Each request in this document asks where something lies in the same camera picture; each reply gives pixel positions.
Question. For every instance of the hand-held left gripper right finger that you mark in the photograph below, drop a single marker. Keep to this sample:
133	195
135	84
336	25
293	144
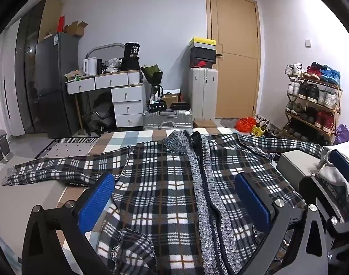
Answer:
253	203

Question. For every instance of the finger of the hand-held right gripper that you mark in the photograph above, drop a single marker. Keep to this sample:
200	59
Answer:
343	163
326	197

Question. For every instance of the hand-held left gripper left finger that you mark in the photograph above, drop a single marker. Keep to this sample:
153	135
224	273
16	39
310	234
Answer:
95	203

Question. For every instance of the plaid knit cardigan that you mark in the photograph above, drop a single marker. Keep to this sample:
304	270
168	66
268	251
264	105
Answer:
163	192

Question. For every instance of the purple bag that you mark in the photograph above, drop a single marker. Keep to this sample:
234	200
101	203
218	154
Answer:
344	134

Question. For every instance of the grey box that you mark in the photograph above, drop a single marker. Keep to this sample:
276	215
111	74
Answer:
294	161

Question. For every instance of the white dotted rug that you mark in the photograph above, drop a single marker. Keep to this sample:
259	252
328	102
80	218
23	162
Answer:
65	149

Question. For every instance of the checkered bed sheet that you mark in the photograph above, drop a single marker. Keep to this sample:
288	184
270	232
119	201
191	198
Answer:
125	139

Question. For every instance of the yellow sneakers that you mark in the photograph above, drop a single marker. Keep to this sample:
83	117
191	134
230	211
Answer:
257	130

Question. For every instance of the loose dark shoes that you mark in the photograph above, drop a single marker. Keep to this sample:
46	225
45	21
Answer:
273	129

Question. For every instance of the orange plastic bag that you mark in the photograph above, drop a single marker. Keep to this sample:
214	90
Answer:
244	124

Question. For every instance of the rows of racked shoes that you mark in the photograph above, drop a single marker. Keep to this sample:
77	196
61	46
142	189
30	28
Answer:
308	91

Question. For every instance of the black duffel bag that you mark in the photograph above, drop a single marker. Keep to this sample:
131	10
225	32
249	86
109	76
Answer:
98	120

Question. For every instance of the grey door mat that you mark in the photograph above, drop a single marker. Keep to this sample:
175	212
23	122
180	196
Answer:
228	121

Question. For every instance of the flat brown cardboard box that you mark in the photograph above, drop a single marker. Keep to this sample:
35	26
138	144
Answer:
204	123

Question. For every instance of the grey storage stool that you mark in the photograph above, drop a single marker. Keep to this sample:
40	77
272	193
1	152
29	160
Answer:
1	146

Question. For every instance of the silver aluminium suitcase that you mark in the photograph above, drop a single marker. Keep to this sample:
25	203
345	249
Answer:
168	119

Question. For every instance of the black box with white dots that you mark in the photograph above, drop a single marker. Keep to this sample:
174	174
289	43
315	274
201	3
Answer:
157	107

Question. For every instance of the grey refrigerator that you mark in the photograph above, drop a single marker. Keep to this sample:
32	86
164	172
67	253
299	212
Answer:
54	91

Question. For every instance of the flat black tray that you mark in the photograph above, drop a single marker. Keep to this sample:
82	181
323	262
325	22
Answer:
180	106

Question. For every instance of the white hard-shell suitcase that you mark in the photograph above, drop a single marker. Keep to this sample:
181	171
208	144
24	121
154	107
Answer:
203	91

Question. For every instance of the white desk with drawers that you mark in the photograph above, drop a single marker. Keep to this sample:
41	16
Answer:
108	80

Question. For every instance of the wooden door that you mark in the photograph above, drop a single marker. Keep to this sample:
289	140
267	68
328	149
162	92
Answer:
237	77

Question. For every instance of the small cardboard box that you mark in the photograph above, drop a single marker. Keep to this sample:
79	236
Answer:
170	98

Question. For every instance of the white electric kettle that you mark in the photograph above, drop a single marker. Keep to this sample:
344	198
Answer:
89	67

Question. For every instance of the black bottle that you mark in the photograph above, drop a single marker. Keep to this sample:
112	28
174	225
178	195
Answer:
99	66

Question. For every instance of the white crumpled plastic bag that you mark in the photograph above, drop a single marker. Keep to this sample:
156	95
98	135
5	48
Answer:
113	64

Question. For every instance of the black wrapped bouquet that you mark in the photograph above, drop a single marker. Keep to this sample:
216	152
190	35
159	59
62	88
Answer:
154	74

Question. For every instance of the dark glass wardrobe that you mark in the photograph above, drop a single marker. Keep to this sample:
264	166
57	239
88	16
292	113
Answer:
25	77

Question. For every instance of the black paper bag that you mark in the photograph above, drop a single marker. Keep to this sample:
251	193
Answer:
131	63

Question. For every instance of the red and black shoe box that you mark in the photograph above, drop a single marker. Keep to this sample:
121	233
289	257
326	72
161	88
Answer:
203	64

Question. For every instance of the open cardboard box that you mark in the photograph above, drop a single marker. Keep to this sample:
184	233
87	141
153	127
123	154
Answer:
75	28

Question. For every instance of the red paper bag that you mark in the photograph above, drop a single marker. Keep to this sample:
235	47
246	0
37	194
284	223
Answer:
61	24

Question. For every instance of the tall brown cardboard sheet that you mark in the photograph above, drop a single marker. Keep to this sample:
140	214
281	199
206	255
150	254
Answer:
50	17

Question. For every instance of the white light switch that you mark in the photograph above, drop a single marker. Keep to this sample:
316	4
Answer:
307	43

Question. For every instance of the grey arched frame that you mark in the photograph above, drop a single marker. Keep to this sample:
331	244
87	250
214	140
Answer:
105	45

